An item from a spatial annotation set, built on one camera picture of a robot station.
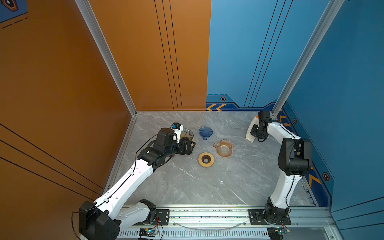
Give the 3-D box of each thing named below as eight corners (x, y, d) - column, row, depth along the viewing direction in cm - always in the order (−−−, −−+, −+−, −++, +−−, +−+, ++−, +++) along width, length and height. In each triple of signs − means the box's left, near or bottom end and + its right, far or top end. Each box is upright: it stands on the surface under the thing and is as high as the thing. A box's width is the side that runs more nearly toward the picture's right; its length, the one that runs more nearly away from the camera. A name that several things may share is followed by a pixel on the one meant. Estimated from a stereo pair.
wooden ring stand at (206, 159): (201, 169, 91) (201, 167, 89) (196, 157, 96) (196, 155, 95) (215, 164, 93) (215, 162, 91) (209, 152, 99) (210, 150, 97)
